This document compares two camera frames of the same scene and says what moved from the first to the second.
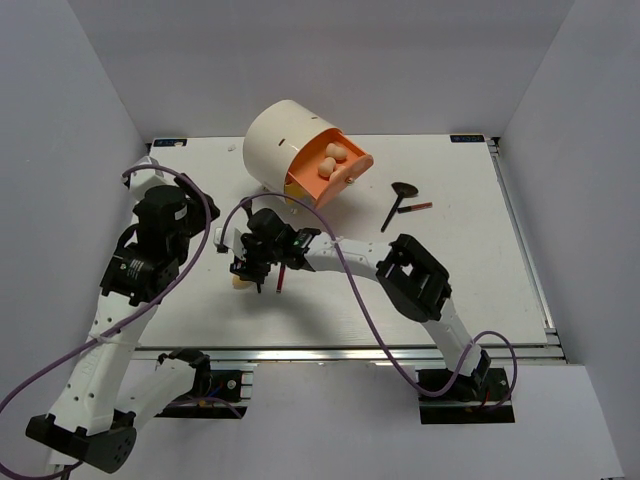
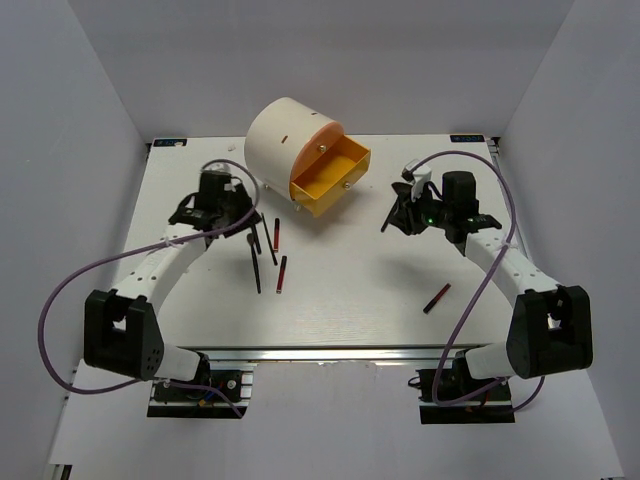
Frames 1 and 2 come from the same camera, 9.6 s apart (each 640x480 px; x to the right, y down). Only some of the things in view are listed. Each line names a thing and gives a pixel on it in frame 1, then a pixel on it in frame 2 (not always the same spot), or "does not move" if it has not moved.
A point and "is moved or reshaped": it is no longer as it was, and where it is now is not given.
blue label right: (467, 138) does not move
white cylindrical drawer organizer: (274, 136) does not move
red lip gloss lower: (281, 278) does not move
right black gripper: (245, 268) to (427, 194)
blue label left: (177, 142) does not move
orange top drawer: (307, 155) is moved or reshaped
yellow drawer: (294, 191) is moved or reshaped
